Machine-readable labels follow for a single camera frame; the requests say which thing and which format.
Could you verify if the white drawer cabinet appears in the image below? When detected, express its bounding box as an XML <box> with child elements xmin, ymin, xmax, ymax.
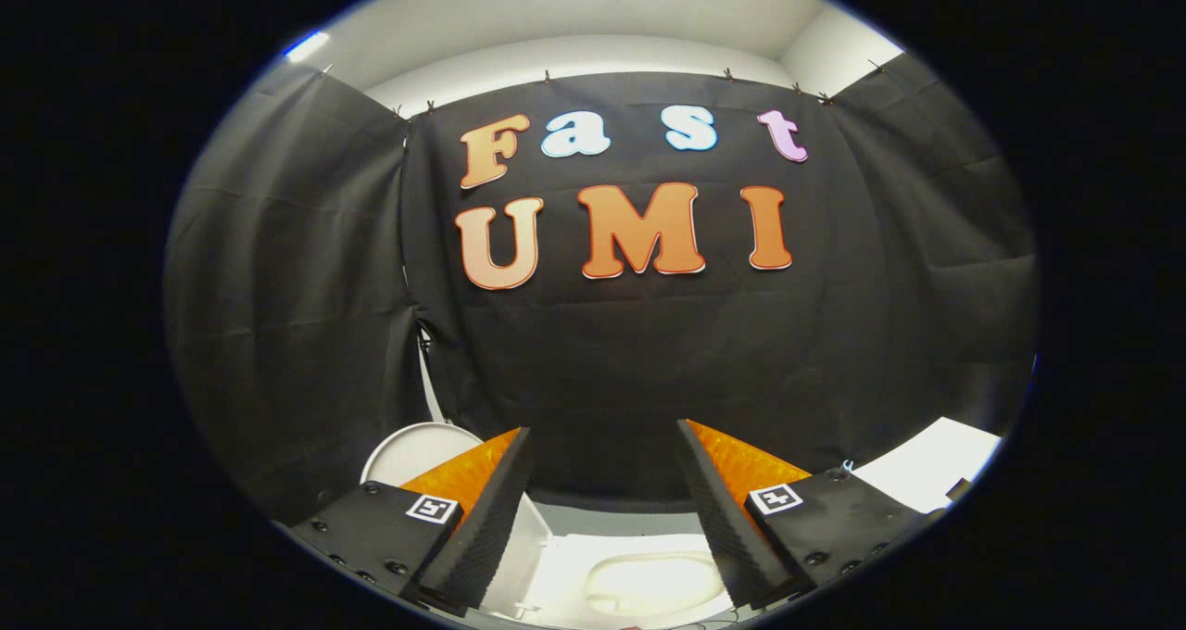
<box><xmin>851</xmin><ymin>416</ymin><xmax>1004</xmax><ymax>517</ymax></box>

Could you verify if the ceiling light panel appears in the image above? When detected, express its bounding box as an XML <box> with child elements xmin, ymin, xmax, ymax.
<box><xmin>282</xmin><ymin>30</ymin><xmax>332</xmax><ymax>65</ymax></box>

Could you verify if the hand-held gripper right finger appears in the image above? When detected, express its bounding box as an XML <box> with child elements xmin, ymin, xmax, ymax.
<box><xmin>675</xmin><ymin>419</ymin><xmax>927</xmax><ymax>612</ymax></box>

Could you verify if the black backdrop cloth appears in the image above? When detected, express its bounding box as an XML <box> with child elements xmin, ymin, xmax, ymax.
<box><xmin>165</xmin><ymin>51</ymin><xmax>1041</xmax><ymax>526</ymax></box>

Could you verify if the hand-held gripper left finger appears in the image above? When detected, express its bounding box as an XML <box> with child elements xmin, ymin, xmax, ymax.
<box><xmin>289</xmin><ymin>426</ymin><xmax>536</xmax><ymax>617</ymax></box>

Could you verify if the white pipe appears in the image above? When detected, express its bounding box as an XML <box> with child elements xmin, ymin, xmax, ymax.
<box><xmin>415</xmin><ymin>322</ymin><xmax>448</xmax><ymax>424</ymax></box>

